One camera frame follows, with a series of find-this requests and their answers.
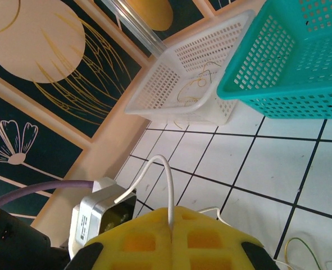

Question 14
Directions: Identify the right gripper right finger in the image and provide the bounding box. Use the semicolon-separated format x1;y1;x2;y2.
171;206;280;270

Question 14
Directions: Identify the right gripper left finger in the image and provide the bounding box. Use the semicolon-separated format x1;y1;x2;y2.
64;207;174;270

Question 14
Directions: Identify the white cable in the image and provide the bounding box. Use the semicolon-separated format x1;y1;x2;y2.
114;155;175;230
275;260;332;270
196;206;239;229

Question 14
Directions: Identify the white plastic mesh basket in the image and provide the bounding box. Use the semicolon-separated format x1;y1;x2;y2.
125;10;256;126

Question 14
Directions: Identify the teal plastic mesh basket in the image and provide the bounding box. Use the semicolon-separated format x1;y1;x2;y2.
216;0;332;120

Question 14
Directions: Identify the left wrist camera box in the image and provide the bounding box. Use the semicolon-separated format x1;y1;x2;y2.
70;177;137;254

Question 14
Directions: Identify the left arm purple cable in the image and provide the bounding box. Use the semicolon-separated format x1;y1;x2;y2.
0;179;95;215

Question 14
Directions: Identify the aluminium frame post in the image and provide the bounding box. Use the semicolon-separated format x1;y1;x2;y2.
102;0;166;59

